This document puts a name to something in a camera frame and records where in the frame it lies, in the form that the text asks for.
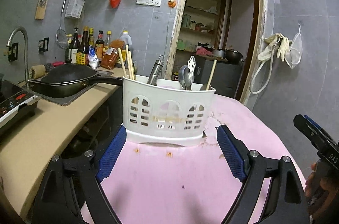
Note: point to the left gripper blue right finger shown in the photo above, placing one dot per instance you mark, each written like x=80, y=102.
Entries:
x=250, y=168

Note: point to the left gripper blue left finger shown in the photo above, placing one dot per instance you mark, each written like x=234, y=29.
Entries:
x=92, y=171

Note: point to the white utensil holder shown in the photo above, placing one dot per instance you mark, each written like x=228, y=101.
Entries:
x=165, y=113

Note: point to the wooden chopstick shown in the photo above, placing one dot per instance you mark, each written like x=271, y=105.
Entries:
x=211, y=75

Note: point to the steel peeler tool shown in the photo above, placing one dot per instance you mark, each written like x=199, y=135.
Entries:
x=156, y=70

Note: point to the steel fork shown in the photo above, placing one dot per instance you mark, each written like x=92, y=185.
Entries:
x=191, y=66

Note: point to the right hand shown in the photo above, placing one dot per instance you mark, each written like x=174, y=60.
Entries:
x=321, y=192

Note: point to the pink table cloth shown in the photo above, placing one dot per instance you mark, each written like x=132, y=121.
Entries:
x=164, y=184

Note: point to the black wok pan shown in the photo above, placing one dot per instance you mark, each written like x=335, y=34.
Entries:
x=69, y=79

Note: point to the grey cabinet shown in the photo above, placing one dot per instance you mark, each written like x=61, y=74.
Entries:
x=225, y=79

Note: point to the induction cooker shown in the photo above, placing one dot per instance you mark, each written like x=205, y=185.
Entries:
x=16, y=103

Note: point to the black pot on cabinet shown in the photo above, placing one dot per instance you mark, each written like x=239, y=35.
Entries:
x=233, y=56

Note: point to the yellow-label sauce bottle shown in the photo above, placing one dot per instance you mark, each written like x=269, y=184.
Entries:
x=83, y=50

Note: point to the dark soy sauce bottle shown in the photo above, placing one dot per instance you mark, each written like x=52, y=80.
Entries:
x=73, y=47

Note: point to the mesh strainer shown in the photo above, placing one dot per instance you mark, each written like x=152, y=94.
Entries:
x=61, y=36

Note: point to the white plastic jug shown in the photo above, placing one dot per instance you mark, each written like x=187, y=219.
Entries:
x=126, y=38

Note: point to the steel faucet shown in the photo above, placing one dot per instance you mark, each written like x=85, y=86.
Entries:
x=24, y=49

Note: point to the wooden shelf unit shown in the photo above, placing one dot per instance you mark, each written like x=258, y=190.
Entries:
x=202, y=25

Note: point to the clear plastic bag on wall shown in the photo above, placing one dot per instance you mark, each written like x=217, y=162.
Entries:
x=293, y=57

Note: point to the white wall box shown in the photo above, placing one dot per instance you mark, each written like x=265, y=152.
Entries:
x=74, y=9

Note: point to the orange wall hook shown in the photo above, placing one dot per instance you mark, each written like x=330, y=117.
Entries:
x=171, y=3

